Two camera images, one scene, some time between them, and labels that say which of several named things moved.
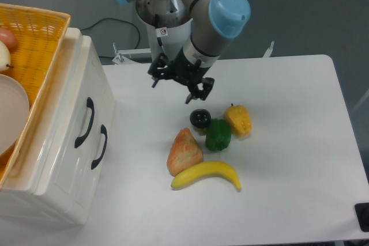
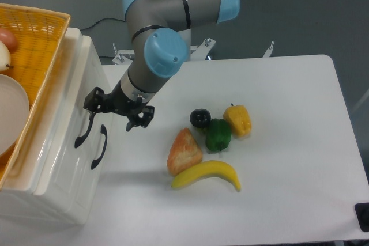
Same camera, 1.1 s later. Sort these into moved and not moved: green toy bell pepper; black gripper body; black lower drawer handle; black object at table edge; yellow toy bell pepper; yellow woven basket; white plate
Moved: black gripper body
Not moved: white plate; yellow toy bell pepper; yellow woven basket; black object at table edge; black lower drawer handle; green toy bell pepper
